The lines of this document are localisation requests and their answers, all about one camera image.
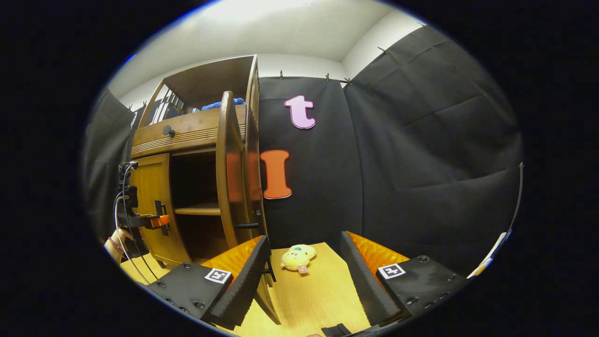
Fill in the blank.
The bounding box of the ceiling light panel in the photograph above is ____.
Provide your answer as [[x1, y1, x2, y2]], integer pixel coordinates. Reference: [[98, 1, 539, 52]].
[[206, 0, 328, 22]]

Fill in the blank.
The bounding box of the cream plush toy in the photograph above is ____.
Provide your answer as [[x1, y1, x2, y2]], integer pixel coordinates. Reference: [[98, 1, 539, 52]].
[[281, 244, 317, 274]]

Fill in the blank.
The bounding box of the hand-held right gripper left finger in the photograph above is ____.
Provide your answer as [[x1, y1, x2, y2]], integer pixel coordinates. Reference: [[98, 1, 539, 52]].
[[146, 235, 272, 328]]

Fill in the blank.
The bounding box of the wooden double-door shoe cabinet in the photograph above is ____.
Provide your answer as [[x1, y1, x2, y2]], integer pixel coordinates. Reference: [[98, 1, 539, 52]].
[[130, 54, 270, 267]]

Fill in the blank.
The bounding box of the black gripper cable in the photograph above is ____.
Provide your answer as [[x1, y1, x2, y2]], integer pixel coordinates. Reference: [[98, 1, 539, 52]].
[[114, 161, 160, 284]]

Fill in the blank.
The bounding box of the wooden shoe cabinet door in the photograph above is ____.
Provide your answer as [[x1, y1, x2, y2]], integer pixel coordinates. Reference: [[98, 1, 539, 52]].
[[215, 91, 282, 324], [131, 154, 191, 266]]

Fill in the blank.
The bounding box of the black backdrop cloth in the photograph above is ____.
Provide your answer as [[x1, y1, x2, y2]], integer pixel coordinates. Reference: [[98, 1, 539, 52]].
[[83, 26, 524, 277]]

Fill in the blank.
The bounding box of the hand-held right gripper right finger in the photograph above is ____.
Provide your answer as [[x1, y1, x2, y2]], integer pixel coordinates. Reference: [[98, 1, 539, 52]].
[[340, 230, 469, 327]]

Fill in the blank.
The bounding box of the wooden inner shelf board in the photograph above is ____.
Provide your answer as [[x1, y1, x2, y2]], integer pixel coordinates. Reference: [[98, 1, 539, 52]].
[[174, 202, 221, 216]]

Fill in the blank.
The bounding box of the blue towel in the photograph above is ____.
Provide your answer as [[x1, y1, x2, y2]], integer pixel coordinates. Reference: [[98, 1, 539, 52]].
[[201, 97, 246, 111]]

